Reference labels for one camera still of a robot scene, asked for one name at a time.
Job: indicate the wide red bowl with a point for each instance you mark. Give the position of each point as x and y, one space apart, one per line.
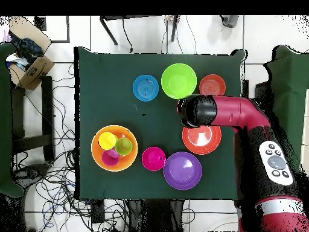
201 141

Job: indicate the green bowl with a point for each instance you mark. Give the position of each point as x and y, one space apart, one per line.
179 81

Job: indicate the black bench stand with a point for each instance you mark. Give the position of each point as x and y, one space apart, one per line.
47 116

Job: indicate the large orange bowl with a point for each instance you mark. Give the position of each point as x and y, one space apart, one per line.
128 162

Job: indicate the dark green table cloth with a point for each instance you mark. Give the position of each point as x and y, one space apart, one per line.
120 67

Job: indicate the person's foot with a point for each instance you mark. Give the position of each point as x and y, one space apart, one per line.
229 21

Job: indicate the blue bowl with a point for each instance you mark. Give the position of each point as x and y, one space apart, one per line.
145 88

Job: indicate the purple cup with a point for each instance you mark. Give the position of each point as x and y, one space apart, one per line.
108 159

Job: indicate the black chair base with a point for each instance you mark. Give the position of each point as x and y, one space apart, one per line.
31 172

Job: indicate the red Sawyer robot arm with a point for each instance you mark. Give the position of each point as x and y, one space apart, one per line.
236 111

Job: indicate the green covered table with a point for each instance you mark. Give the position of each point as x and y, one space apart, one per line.
6 120
289 79

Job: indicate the cardboard box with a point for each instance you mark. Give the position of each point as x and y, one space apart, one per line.
36 70

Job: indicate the purple bowl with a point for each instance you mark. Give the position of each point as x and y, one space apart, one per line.
182 170

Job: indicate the black metal table frame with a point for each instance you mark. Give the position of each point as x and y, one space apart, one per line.
108 30

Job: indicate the pink bowl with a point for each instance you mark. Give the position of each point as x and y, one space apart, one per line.
153 159

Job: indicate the green cup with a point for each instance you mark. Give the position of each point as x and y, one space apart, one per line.
123 146

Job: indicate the small orange bowl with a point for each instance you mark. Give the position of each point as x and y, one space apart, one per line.
212 84

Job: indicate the yellow cup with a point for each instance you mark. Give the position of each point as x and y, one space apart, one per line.
107 140

